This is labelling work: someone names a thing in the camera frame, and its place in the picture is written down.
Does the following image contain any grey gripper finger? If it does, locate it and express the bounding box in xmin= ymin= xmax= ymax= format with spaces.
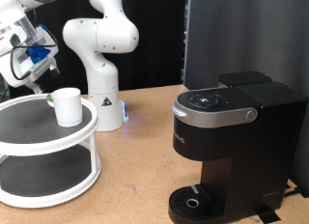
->
xmin=47 ymin=63 xmax=62 ymax=78
xmin=26 ymin=81 xmax=44 ymax=95

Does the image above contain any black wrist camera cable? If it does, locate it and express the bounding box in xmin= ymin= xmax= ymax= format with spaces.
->
xmin=10 ymin=28 xmax=60 ymax=81

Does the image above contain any black Keurig power cord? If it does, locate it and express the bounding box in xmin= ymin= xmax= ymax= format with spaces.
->
xmin=283 ymin=184 xmax=309 ymax=199

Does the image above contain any white ceramic mug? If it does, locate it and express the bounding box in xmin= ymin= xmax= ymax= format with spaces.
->
xmin=46 ymin=87 xmax=84 ymax=128

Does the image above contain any thin black hanging cable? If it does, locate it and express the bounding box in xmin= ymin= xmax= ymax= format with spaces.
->
xmin=0 ymin=86 xmax=12 ymax=101

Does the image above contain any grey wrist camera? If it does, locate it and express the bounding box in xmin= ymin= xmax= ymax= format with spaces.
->
xmin=18 ymin=60 xmax=53 ymax=82

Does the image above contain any perforated metal frame post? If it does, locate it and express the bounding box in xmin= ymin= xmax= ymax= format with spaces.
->
xmin=182 ymin=0 xmax=191 ymax=85

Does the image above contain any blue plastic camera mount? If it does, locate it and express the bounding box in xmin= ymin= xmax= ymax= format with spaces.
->
xmin=26 ymin=23 xmax=51 ymax=65

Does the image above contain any black Keurig coffee machine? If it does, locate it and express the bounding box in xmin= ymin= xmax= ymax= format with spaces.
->
xmin=167 ymin=70 xmax=309 ymax=224

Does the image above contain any white two-tier turntable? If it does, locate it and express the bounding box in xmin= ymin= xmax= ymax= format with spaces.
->
xmin=0 ymin=93 xmax=102 ymax=209

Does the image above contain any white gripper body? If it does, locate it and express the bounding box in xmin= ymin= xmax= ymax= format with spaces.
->
xmin=0 ymin=25 xmax=60 ymax=89

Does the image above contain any silver Keurig lid handle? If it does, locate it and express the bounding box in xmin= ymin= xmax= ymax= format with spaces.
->
xmin=170 ymin=99 xmax=259 ymax=129

